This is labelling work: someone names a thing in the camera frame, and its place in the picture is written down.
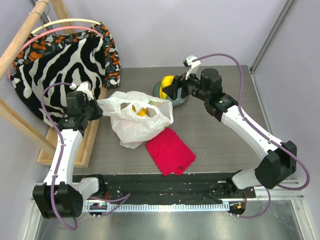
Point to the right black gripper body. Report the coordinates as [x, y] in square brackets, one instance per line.
[177, 84]

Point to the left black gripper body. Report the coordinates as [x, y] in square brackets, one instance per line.
[91, 110]

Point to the yellow banana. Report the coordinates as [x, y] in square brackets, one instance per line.
[165, 82]
[144, 112]

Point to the white lemon-print plastic bag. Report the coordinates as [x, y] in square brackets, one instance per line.
[132, 129]

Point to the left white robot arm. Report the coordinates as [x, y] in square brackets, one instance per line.
[58, 196]

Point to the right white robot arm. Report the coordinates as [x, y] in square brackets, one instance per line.
[277, 157]

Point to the zebra pattern cloth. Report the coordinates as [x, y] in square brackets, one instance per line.
[52, 95]

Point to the red folded cloth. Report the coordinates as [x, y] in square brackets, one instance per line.
[169, 153]

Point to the orange grey patterned cloth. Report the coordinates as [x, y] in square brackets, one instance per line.
[110, 55]

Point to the pink hanger hoop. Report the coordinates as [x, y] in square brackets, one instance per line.
[50, 57]

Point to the cream hanger hoop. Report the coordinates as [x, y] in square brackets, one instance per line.
[65, 21]

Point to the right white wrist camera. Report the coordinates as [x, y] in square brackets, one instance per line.
[192, 63]

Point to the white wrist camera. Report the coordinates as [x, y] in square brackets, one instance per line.
[83, 87]
[192, 63]

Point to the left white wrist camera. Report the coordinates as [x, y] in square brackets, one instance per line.
[83, 87]

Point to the aluminium rail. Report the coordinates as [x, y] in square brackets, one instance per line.
[160, 207]

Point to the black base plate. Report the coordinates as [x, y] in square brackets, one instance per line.
[188, 188]

